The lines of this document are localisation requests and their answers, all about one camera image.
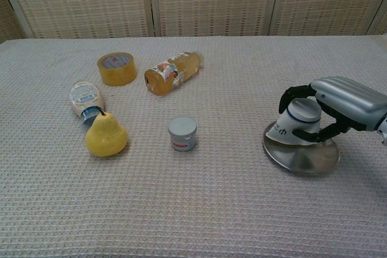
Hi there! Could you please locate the orange juice bottle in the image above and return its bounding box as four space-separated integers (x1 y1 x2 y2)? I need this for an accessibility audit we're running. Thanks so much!
144 51 204 97

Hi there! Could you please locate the white paper cup blue print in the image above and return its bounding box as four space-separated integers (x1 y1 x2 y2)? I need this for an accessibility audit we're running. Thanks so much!
265 98 325 147

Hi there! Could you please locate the round steel plate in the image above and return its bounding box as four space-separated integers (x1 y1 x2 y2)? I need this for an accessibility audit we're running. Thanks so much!
262 121 341 175

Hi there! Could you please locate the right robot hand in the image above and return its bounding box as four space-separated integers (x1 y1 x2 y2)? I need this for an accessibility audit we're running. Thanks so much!
278 76 387 144

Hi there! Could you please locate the woven folding screen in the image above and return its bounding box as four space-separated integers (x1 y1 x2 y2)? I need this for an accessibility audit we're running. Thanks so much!
0 0 387 44

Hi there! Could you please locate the woven waffle tablecloth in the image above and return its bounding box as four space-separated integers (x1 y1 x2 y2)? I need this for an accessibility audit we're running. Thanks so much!
0 34 387 258

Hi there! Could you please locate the yellow pear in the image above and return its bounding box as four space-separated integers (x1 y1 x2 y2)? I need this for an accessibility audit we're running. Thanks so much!
84 109 128 158

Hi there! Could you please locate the yellow packing tape roll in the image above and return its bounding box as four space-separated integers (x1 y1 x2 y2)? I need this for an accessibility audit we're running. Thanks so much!
96 51 137 87

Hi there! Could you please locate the small grey lidded jar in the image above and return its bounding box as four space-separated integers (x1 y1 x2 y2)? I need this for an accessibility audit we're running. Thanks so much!
167 116 198 152

